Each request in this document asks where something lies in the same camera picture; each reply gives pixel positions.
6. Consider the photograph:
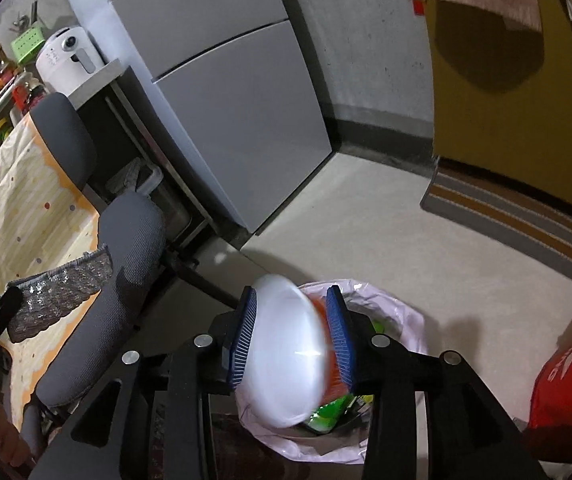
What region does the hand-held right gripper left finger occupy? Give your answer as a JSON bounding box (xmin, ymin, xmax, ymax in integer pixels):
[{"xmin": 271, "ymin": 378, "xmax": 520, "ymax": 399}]
[{"xmin": 28, "ymin": 285, "xmax": 259, "ymax": 480}]

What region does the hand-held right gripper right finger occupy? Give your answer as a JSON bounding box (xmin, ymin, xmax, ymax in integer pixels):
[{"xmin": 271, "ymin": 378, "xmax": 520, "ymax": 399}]
[{"xmin": 326, "ymin": 284, "xmax": 551, "ymax": 480}]

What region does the white bowl with orange label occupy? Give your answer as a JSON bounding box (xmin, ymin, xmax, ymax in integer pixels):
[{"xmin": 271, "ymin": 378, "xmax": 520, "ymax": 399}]
[{"xmin": 236, "ymin": 274, "xmax": 349, "ymax": 428}]

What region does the green snack packet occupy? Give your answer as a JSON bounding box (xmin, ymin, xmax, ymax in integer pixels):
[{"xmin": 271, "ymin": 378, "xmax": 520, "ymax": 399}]
[{"xmin": 306, "ymin": 392, "xmax": 367, "ymax": 435}]

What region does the silver glitter cloth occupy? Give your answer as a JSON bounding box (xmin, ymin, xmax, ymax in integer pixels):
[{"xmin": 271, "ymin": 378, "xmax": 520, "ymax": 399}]
[{"xmin": 6, "ymin": 244, "xmax": 114, "ymax": 345}]

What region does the white plastic bin bag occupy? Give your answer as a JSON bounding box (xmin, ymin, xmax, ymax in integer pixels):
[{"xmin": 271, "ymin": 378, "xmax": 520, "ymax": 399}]
[{"xmin": 238, "ymin": 280, "xmax": 429, "ymax": 463}]

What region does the yellow striped dotted cloth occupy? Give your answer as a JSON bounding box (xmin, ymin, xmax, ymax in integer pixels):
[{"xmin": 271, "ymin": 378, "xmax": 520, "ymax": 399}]
[{"xmin": 0, "ymin": 112, "xmax": 102, "ymax": 406}]

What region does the grey office chair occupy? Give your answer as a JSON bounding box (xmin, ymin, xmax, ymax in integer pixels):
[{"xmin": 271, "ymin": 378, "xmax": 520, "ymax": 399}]
[{"xmin": 16, "ymin": 92, "xmax": 247, "ymax": 461}]

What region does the striped grey orange doormat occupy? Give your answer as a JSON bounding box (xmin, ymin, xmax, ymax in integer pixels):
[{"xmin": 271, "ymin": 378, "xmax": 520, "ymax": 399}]
[{"xmin": 420, "ymin": 167, "xmax": 572, "ymax": 288}]

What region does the red plastic bag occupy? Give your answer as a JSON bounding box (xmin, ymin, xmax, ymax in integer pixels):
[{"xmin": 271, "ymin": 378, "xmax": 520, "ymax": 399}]
[{"xmin": 528, "ymin": 312, "xmax": 572, "ymax": 431}]

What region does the grey refrigerator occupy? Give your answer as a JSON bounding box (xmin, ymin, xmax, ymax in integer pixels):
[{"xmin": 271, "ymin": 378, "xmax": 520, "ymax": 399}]
[{"xmin": 56, "ymin": 0, "xmax": 334, "ymax": 237}]

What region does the yellow door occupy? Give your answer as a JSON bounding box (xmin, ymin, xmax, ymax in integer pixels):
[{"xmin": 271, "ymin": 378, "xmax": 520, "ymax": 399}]
[{"xmin": 423, "ymin": 0, "xmax": 572, "ymax": 221}]

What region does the white air fryer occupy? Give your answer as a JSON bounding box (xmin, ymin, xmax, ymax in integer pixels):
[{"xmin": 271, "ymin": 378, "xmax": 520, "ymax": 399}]
[{"xmin": 35, "ymin": 25, "xmax": 107, "ymax": 97}]

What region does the green perforated utensil holder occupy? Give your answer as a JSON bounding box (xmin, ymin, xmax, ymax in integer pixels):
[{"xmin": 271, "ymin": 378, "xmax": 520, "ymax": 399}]
[{"xmin": 11, "ymin": 27, "xmax": 47, "ymax": 65}]

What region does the black frame side table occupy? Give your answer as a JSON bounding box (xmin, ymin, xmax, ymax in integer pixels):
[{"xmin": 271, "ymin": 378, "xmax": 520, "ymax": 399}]
[{"xmin": 66, "ymin": 57, "xmax": 217, "ymax": 256}]

